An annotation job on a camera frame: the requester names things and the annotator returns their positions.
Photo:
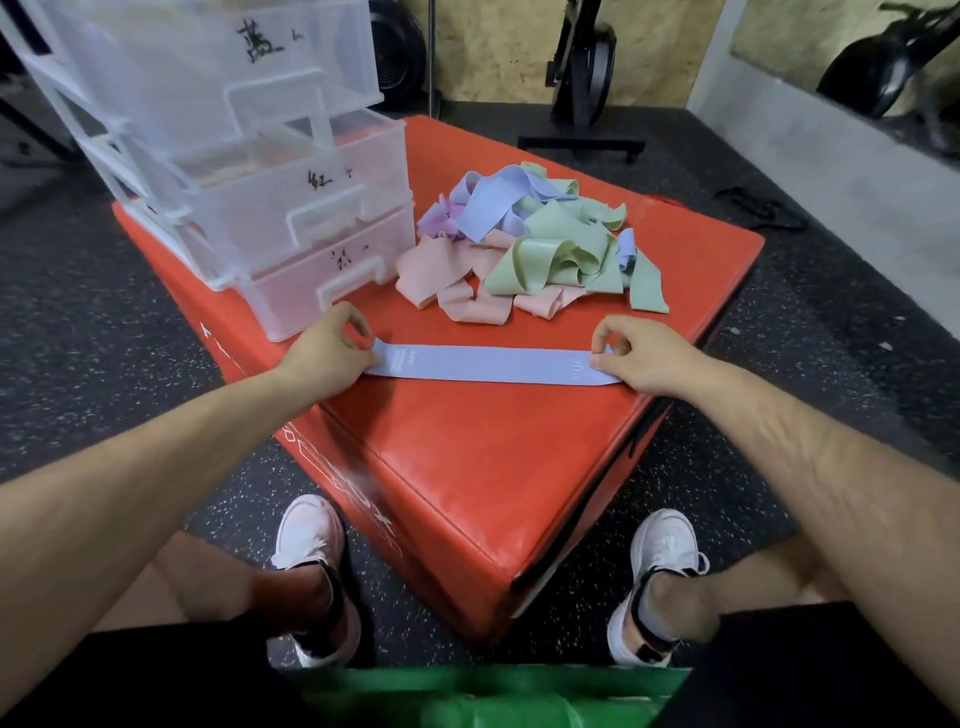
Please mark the person's left hand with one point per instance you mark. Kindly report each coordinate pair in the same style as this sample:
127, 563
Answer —
319, 360

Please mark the person's right hand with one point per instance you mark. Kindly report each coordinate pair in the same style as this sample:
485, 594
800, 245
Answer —
652, 360

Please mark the person's left thumb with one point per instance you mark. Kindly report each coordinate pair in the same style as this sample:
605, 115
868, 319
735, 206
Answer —
363, 361

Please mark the person's right thumb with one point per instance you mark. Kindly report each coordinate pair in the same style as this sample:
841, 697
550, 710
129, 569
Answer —
604, 363

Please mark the blue resistance band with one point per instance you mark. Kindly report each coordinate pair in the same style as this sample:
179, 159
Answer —
487, 364

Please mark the person's right forearm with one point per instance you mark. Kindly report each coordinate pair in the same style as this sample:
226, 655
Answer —
840, 480

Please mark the person's left forearm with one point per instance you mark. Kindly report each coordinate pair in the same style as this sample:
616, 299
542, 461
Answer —
127, 480

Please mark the clear plastic drawer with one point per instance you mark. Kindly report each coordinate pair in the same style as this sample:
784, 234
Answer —
225, 60
330, 277
300, 187

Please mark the pile of pastel elastic loops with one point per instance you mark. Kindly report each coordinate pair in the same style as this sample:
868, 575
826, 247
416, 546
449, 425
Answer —
540, 247

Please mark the red padded plyo box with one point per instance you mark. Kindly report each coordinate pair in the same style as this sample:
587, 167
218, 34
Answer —
480, 450

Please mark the white left shoe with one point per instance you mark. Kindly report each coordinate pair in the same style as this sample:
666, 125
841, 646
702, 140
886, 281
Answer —
309, 536

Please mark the white shoe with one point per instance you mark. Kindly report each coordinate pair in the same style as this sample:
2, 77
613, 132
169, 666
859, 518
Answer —
309, 536
664, 544

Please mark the white right shoe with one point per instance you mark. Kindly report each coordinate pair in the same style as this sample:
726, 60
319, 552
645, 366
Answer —
664, 544

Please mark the person's right leg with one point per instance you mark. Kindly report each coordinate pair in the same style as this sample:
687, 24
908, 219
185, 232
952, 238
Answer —
750, 581

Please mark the person's leg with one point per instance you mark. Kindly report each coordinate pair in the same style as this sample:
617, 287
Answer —
750, 581
210, 581

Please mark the person's left leg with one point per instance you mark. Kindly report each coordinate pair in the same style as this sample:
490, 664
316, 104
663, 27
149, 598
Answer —
210, 581

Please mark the black exercise bike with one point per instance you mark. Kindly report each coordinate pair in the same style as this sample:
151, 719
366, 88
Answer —
585, 71

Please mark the black round fan wheel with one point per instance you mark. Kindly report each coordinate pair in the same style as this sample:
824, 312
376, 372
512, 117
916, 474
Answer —
396, 52

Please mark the green bag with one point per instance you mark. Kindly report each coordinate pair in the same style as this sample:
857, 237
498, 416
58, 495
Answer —
487, 697

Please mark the clear plastic drawer cabinet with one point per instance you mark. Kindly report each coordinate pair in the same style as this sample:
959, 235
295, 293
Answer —
97, 120

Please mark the black shorts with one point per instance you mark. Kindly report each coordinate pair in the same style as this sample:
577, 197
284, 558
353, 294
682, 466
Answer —
810, 667

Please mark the black exercise machine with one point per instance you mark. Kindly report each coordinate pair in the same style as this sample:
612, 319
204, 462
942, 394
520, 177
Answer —
877, 64

